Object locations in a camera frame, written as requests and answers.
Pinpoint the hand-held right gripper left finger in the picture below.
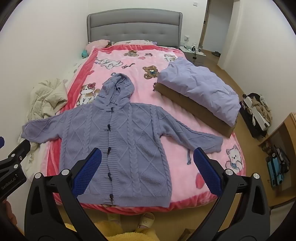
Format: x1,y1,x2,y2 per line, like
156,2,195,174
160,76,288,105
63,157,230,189
24,148,109,241

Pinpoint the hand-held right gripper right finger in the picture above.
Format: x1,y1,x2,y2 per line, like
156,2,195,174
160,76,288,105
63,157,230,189
193,147,271,241

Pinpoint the lavender knit hooded cardigan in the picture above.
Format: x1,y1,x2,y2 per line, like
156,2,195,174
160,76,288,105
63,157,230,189
21,73,224,208

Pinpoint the beige clothes pile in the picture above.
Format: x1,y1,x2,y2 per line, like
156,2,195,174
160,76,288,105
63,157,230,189
251,95,272,121

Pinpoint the person's left hand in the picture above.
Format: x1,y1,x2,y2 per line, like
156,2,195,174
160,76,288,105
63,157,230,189
2,200,15,223

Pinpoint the open black suitcase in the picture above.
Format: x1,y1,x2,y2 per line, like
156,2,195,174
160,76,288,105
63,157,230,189
239,93,272,140

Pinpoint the blue and black bag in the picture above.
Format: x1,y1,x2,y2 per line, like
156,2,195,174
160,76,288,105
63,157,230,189
266,145,291,187

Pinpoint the cream slipper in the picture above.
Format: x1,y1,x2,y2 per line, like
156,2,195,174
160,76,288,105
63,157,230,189
136,212,155,232

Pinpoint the person's yellow fleece clothing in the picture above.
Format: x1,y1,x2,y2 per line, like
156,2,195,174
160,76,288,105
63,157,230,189
63,220,188,241

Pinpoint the wooden cabinet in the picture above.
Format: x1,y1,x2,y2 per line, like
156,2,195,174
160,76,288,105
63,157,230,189
258,112,296,198

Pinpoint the pink printed blanket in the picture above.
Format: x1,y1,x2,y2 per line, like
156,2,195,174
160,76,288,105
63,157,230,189
45,44,247,213

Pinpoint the grey nightstand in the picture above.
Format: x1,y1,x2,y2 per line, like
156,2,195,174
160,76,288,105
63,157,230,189
179,45,207,65

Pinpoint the pink plush pillow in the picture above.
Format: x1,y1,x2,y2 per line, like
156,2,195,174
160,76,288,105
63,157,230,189
85,39,111,52

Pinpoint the floral pillow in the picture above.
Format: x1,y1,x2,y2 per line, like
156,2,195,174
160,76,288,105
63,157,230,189
111,40,158,46

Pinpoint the grey upholstered headboard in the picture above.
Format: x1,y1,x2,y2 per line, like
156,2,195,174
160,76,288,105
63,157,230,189
87,10,183,49

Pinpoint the wooden door frame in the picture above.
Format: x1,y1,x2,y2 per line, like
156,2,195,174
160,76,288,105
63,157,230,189
199,0,234,50

